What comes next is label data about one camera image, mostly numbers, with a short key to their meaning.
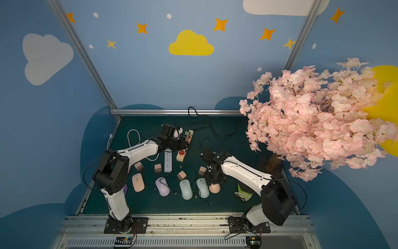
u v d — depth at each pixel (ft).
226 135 3.68
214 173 2.27
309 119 1.80
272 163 2.79
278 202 1.40
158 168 3.05
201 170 2.98
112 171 1.64
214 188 2.56
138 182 2.71
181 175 2.94
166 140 2.47
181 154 3.23
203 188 2.76
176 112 3.74
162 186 2.77
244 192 2.76
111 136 3.65
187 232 2.41
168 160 3.13
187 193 2.75
